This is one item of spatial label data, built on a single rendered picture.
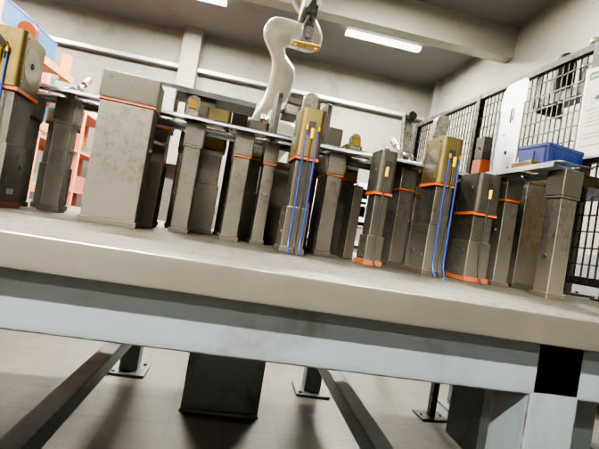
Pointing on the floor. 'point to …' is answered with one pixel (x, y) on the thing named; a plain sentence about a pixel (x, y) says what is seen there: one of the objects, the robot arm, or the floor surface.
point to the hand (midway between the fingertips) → (307, 36)
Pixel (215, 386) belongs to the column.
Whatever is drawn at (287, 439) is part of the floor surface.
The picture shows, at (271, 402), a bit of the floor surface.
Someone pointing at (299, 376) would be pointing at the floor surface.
